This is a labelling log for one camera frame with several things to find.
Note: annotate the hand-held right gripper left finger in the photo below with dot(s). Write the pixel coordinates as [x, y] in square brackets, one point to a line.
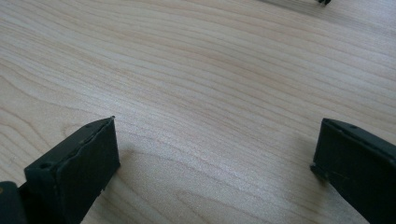
[73, 168]

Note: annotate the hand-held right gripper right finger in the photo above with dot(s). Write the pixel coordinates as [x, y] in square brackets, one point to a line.
[358, 165]

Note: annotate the small black object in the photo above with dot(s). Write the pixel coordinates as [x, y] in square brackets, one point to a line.
[324, 1]

